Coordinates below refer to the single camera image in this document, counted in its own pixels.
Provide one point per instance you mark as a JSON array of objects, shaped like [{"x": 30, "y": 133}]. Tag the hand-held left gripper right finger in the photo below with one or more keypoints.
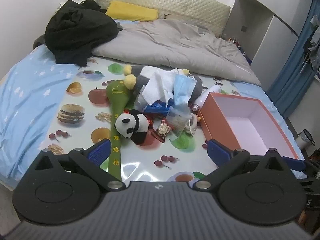
[{"x": 218, "y": 153}]

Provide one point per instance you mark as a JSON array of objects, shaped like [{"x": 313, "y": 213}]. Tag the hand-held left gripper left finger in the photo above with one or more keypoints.
[{"x": 100, "y": 152}]

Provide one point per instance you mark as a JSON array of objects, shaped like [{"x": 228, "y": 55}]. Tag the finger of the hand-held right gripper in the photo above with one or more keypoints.
[{"x": 296, "y": 164}]

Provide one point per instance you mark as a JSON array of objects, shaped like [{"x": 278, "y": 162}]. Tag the orange cardboard box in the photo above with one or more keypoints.
[{"x": 217, "y": 125}]

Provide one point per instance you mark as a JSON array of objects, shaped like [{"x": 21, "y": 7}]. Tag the blue plastic bag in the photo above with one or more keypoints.
[{"x": 155, "y": 107}]

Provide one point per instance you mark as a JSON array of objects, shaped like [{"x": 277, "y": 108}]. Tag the white waffle towel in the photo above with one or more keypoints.
[{"x": 160, "y": 85}]

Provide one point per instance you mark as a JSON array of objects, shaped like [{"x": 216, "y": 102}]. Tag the green fabric massage stick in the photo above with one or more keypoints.
[{"x": 116, "y": 152}]

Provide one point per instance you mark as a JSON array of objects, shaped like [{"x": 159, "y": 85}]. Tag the cream hair scrunchie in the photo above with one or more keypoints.
[{"x": 191, "y": 128}]

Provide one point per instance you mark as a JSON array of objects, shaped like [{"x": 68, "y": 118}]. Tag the panda plush toy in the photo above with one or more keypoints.
[{"x": 130, "y": 125}]

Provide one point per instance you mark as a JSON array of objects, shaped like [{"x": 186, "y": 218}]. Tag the clear plastic packet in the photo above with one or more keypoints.
[{"x": 177, "y": 121}]

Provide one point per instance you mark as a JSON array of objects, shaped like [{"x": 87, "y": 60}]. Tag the white spray bottle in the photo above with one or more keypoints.
[{"x": 207, "y": 95}]

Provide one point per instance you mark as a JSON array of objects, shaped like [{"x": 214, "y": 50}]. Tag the red snack packet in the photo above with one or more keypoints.
[{"x": 163, "y": 130}]

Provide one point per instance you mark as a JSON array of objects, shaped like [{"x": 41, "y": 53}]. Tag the blue curtain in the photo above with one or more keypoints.
[{"x": 287, "y": 80}]

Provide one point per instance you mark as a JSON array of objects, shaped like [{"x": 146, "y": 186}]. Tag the grey white plush toy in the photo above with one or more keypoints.
[{"x": 142, "y": 77}]

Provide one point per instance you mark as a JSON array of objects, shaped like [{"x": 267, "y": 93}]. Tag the blue star bed sheet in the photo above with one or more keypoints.
[{"x": 30, "y": 92}]

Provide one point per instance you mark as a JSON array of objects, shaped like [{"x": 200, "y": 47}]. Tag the row of small colourful items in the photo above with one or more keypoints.
[{"x": 237, "y": 43}]

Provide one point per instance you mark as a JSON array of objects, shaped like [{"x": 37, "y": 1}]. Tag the grey duvet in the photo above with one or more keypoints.
[{"x": 175, "y": 45}]

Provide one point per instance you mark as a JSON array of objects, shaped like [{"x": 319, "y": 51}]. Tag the hanging clothes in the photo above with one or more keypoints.
[{"x": 313, "y": 45}]

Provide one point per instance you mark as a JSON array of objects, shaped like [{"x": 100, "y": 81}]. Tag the white wardrobe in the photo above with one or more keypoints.
[{"x": 275, "y": 42}]

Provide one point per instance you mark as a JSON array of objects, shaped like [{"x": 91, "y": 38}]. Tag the black clothing pile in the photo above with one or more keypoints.
[{"x": 75, "y": 30}]

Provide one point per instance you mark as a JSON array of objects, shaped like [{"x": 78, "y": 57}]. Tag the yellow pillow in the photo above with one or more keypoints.
[{"x": 130, "y": 11}]

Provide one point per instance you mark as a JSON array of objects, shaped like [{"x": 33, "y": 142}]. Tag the cream quilted headboard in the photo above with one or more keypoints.
[{"x": 175, "y": 2}]

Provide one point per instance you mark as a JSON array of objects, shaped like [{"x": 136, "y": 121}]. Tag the grey wall switch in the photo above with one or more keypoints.
[{"x": 244, "y": 28}]

